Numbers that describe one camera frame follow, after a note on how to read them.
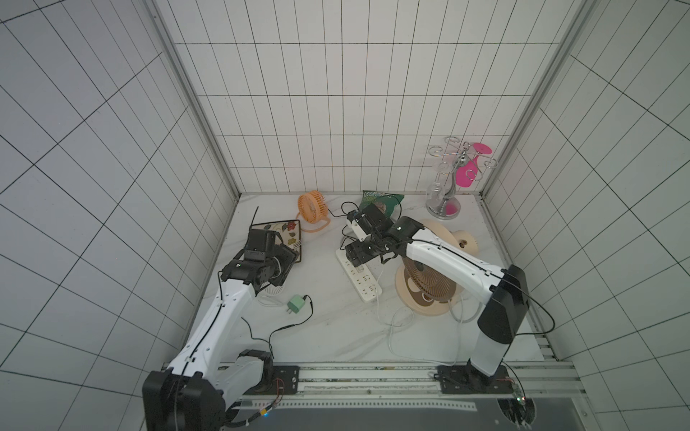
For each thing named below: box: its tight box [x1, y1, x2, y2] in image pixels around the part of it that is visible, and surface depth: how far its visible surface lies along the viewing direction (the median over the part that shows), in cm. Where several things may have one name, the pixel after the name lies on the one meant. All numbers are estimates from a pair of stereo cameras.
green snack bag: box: [359, 190, 405, 220], surface depth 112 cm
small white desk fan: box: [255, 281, 286, 308], surface depth 87 cm
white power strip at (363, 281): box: [335, 248, 383, 303], surface depth 91 cm
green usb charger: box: [285, 294, 307, 315], surface depth 87 cm
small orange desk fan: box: [296, 190, 331, 233], surface depth 106 cm
